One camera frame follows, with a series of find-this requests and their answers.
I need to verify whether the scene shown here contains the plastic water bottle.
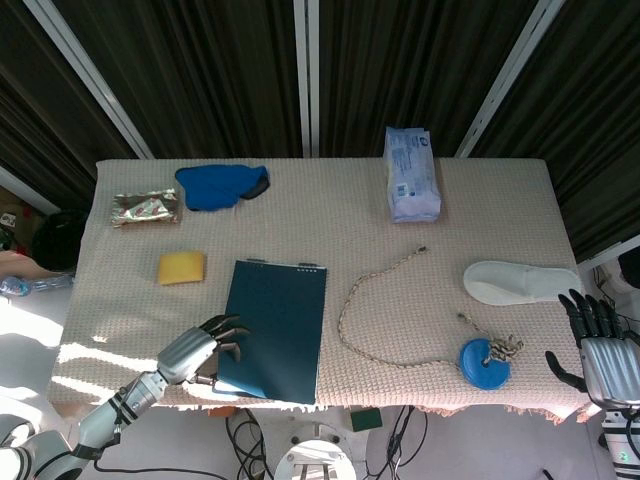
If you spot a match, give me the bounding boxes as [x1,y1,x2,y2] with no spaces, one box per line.
[0,273,74,297]

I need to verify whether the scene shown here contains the shiny foil snack packet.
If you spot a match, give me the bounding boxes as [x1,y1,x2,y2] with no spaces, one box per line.
[111,188,182,229]

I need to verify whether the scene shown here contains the braided rope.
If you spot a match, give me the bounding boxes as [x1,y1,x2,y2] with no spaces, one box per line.
[338,244,525,370]

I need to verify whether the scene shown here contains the blue cloth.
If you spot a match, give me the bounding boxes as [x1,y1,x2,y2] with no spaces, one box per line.
[174,165,272,211]

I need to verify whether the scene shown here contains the blue round disc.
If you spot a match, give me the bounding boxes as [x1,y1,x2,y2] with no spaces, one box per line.
[459,338,512,391]

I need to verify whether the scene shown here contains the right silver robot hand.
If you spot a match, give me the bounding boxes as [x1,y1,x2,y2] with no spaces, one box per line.
[544,288,640,409]

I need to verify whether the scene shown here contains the beige woven tablecloth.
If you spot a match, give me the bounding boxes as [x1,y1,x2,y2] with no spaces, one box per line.
[49,157,604,426]

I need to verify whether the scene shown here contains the green block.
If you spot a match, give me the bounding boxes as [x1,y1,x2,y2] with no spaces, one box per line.
[349,407,382,433]

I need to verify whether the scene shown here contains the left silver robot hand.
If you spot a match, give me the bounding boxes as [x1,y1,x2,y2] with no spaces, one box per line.
[157,314,251,387]

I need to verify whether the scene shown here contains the black floor cables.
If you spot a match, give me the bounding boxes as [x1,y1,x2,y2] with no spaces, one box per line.
[92,404,559,480]

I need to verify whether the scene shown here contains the black round object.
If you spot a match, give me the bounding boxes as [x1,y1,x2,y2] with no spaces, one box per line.
[32,209,91,274]

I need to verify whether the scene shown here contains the white slipper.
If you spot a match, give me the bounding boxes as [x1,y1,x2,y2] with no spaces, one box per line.
[462,259,584,305]

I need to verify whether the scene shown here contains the dark teal notebook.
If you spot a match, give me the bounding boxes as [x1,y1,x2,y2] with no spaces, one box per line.
[212,257,329,405]

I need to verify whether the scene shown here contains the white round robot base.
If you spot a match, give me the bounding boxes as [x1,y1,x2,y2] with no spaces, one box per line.
[273,407,356,480]

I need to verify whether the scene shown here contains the yellow sponge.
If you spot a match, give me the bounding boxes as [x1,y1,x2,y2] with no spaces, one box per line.
[158,250,207,287]

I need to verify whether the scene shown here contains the blue white tissue pack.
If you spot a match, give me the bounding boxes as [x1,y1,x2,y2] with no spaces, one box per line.
[383,125,444,224]

